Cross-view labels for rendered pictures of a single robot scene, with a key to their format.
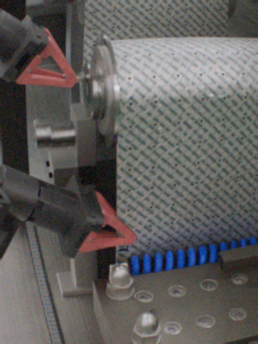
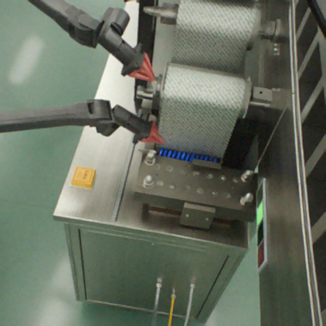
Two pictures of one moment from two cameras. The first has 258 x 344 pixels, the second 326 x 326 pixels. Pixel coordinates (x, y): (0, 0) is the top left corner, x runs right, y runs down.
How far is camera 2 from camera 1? 0.64 m
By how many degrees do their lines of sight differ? 23
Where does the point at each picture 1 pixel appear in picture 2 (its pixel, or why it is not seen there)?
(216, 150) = (199, 123)
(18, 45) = (129, 62)
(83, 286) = (147, 148)
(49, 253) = not seen: hidden behind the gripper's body
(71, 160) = (150, 104)
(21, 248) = not seen: hidden behind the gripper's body
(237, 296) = (190, 180)
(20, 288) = (122, 141)
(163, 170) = (177, 123)
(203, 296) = (178, 174)
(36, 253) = not seen: hidden behind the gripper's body
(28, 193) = (124, 118)
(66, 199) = (139, 123)
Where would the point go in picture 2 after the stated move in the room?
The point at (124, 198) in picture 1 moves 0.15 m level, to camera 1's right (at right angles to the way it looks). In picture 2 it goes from (161, 128) to (204, 144)
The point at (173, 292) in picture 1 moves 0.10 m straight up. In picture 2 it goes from (169, 168) to (172, 149)
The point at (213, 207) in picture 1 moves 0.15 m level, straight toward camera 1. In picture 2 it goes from (195, 141) to (173, 170)
